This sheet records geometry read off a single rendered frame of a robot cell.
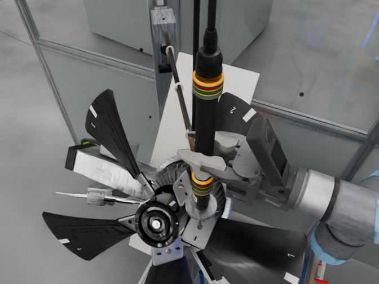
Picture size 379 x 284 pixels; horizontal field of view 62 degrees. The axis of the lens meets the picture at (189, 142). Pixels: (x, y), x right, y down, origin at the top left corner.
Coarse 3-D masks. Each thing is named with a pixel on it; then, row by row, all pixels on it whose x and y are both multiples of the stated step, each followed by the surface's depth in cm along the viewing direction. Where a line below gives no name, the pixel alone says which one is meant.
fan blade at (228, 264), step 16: (224, 224) 81; (240, 224) 81; (208, 240) 78; (224, 240) 78; (240, 240) 78; (256, 240) 78; (272, 240) 78; (288, 240) 78; (304, 240) 78; (208, 256) 76; (224, 256) 76; (240, 256) 76; (256, 256) 76; (272, 256) 76; (304, 256) 76; (224, 272) 75; (240, 272) 75; (256, 272) 75; (272, 272) 75; (288, 272) 75
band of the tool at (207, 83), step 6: (222, 72) 44; (198, 78) 46; (204, 78) 47; (216, 78) 46; (222, 78) 43; (198, 84) 43; (204, 84) 42; (210, 84) 42; (216, 84) 42; (204, 90) 43
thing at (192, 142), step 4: (164, 32) 100; (164, 36) 99; (168, 52) 94; (172, 68) 89; (180, 104) 79; (184, 120) 76; (184, 124) 75; (188, 136) 72; (188, 140) 72; (192, 140) 71; (192, 144) 70; (192, 148) 70
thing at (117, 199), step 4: (56, 192) 103; (76, 196) 100; (80, 196) 99; (84, 196) 99; (104, 196) 96; (108, 196) 96; (112, 196) 96; (116, 196) 96; (104, 200) 96; (108, 200) 96; (112, 200) 95; (116, 200) 95; (120, 200) 95; (124, 200) 94; (128, 200) 94; (132, 200) 94; (128, 204) 94; (132, 204) 94; (136, 204) 93; (140, 204) 93
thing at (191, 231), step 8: (192, 224) 80; (208, 224) 81; (184, 232) 79; (192, 232) 79; (200, 232) 79; (208, 232) 80; (184, 240) 78; (192, 240) 78; (200, 240) 78; (200, 248) 77
